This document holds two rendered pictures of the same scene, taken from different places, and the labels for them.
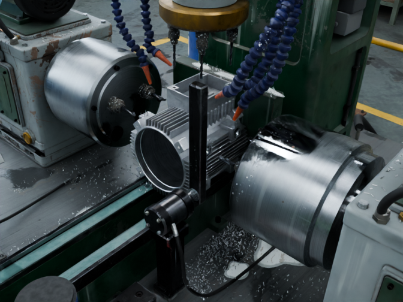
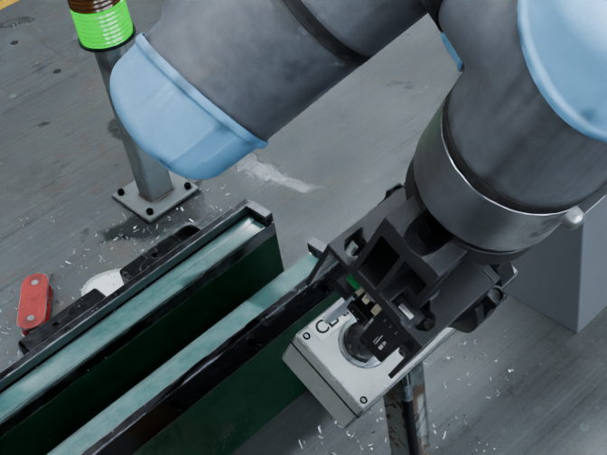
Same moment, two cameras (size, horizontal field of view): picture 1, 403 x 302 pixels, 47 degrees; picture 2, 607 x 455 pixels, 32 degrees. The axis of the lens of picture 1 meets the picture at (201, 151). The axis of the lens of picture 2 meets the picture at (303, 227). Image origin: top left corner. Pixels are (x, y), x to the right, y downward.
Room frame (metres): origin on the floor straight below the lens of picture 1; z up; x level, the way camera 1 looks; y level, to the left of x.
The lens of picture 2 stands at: (1.27, 0.55, 1.61)
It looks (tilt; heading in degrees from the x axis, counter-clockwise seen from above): 41 degrees down; 193
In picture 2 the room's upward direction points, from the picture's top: 11 degrees counter-clockwise
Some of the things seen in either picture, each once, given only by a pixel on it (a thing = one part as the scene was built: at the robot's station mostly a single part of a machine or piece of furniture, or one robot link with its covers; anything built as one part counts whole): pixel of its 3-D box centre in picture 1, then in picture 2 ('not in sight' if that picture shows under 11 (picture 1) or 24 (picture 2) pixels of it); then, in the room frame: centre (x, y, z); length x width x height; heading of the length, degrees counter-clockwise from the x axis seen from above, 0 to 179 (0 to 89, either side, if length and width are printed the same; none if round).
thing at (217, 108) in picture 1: (201, 100); not in sight; (0.94, 0.00, 1.11); 0.12 x 0.11 x 0.07; 139
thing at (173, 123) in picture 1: (189, 142); not in sight; (0.91, 0.03, 1.01); 0.20 x 0.19 x 0.19; 139
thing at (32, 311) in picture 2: not in sight; (35, 305); (0.50, 0.05, 0.81); 0.09 x 0.03 x 0.02; 12
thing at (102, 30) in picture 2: not in sight; (101, 18); (0.30, 0.15, 1.05); 0.06 x 0.06 x 0.04
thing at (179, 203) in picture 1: (240, 211); not in sight; (0.78, -0.09, 0.92); 0.45 x 0.13 x 0.24; 139
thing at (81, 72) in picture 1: (92, 85); not in sight; (1.14, 0.30, 1.04); 0.37 x 0.25 x 0.25; 49
